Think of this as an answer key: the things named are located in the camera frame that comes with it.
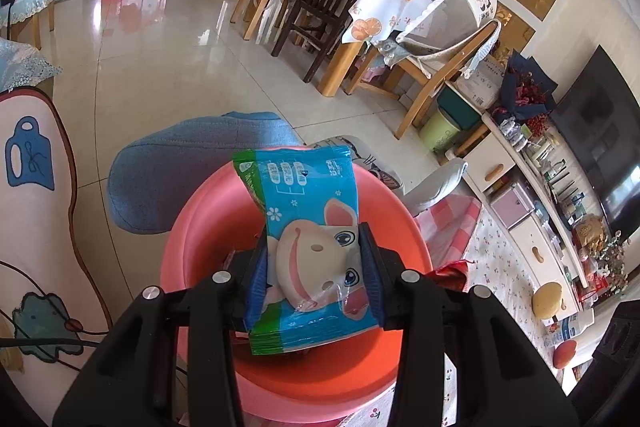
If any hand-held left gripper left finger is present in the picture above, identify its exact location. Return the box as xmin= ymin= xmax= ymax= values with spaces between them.
xmin=52 ymin=232 xmax=271 ymax=427

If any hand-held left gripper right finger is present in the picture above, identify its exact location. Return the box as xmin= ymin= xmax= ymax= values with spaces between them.
xmin=357 ymin=221 xmax=581 ymax=427

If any blue cartoon snack packet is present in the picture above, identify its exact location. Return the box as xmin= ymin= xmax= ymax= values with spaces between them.
xmin=231 ymin=144 xmax=388 ymax=356

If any pink plastic basin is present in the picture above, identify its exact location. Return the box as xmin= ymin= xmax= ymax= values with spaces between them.
xmin=160 ymin=164 xmax=435 ymax=423

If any red crumpled wrapper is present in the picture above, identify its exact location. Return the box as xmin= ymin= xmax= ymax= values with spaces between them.
xmin=427 ymin=259 xmax=475 ymax=294

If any pink checked cloth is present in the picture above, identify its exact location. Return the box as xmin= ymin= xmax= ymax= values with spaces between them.
xmin=412 ymin=196 xmax=483 ymax=275

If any blue fabric stool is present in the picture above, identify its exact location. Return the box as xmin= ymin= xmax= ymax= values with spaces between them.
xmin=106 ymin=111 xmax=303 ymax=236

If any purple drawer box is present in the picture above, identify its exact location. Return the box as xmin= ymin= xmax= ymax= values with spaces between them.
xmin=489 ymin=182 xmax=537 ymax=232

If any green bin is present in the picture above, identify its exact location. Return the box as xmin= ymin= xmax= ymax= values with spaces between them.
xmin=417 ymin=84 xmax=485 ymax=154

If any white tv cabinet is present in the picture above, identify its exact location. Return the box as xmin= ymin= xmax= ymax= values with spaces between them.
xmin=440 ymin=109 xmax=593 ymax=308

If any yellow pear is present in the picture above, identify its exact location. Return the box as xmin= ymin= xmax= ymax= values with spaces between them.
xmin=531 ymin=282 xmax=566 ymax=320

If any white plastic bottle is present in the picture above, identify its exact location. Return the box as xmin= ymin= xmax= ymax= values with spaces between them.
xmin=544 ymin=308 xmax=596 ymax=348

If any red apple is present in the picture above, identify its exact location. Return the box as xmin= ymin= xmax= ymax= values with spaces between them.
xmin=551 ymin=339 xmax=578 ymax=369

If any wooden chair with white cover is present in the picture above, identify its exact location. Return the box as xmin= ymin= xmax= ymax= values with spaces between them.
xmin=345 ymin=0 xmax=502 ymax=142

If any white cardboard box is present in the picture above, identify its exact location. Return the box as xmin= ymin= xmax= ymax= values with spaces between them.
xmin=455 ymin=57 xmax=507 ymax=110

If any beige cartoon printed cloth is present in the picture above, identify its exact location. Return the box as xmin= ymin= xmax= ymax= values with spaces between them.
xmin=0 ymin=86 xmax=115 ymax=375

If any dried flower bunch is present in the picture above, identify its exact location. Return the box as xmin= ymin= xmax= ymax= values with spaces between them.
xmin=595 ymin=232 xmax=636 ymax=293

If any dark blue flower bouquet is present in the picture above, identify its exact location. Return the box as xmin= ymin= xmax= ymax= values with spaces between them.
xmin=492 ymin=49 xmax=560 ymax=120

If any black television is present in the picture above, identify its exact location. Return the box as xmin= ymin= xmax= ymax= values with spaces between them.
xmin=549 ymin=46 xmax=640 ymax=240

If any dark wooden chair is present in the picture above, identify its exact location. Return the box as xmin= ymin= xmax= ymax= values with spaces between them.
xmin=271 ymin=0 xmax=396 ymax=84

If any dining table with orange-print cloth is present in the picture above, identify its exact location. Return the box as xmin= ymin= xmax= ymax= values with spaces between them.
xmin=320 ymin=0 xmax=441 ymax=98

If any blue lace cloth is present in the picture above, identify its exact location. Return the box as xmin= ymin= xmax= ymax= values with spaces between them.
xmin=0 ymin=38 xmax=63 ymax=94

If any black cable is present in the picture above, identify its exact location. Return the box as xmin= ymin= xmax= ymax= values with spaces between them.
xmin=0 ymin=336 xmax=103 ymax=350

